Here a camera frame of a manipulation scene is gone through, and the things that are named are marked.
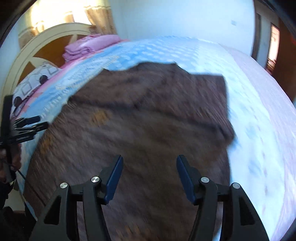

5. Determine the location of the white patterned pillow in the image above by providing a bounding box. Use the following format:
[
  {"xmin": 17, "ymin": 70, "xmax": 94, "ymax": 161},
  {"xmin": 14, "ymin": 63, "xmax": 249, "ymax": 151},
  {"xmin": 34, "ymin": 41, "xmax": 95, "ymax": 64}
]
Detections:
[{"xmin": 11, "ymin": 61, "xmax": 61, "ymax": 118}]

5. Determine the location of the blue pink patterned bed sheet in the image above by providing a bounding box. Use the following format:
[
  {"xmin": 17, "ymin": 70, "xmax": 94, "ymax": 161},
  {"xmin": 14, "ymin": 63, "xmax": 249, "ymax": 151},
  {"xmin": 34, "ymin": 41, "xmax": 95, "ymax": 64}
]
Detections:
[{"xmin": 20, "ymin": 36, "xmax": 295, "ymax": 240}]

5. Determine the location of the cream wooden headboard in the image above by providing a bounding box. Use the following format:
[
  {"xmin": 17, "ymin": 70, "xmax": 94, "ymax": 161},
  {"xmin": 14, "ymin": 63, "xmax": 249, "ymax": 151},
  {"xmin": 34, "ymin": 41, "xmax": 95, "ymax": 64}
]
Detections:
[{"xmin": 1, "ymin": 23, "xmax": 96, "ymax": 101}]

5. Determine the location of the person's left hand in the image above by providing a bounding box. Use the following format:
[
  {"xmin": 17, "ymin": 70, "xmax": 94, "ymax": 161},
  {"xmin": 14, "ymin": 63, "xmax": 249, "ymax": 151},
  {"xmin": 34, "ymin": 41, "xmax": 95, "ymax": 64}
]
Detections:
[{"xmin": 1, "ymin": 144, "xmax": 22, "ymax": 183}]

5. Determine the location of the orange patterned curtain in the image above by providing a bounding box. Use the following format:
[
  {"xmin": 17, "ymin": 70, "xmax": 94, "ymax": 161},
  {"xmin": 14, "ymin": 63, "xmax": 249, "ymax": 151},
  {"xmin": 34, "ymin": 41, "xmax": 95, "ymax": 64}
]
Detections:
[{"xmin": 18, "ymin": 0, "xmax": 117, "ymax": 48}]

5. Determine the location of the dark wooden door frame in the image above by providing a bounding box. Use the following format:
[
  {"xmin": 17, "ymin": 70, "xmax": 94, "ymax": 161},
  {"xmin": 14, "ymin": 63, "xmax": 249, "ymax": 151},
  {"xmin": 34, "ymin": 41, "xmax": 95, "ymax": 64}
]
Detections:
[{"xmin": 251, "ymin": 1, "xmax": 280, "ymax": 74}]

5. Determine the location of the brown wooden door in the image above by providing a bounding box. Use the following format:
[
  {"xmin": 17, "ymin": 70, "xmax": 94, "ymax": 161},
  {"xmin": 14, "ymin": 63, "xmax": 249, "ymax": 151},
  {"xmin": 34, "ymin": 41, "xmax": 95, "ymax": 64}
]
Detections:
[{"xmin": 273, "ymin": 19, "xmax": 296, "ymax": 101}]

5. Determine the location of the brown knitted sweater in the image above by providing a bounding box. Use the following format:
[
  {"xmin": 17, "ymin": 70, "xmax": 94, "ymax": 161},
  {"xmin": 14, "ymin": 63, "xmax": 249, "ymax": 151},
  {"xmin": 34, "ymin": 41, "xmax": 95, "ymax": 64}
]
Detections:
[{"xmin": 23, "ymin": 62, "xmax": 235, "ymax": 240}]

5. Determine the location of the folded pink quilt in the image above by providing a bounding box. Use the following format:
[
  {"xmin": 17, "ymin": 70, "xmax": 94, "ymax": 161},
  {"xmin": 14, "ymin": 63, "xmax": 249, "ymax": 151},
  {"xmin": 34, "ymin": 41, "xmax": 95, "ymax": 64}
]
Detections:
[{"xmin": 62, "ymin": 34, "xmax": 121, "ymax": 62}]

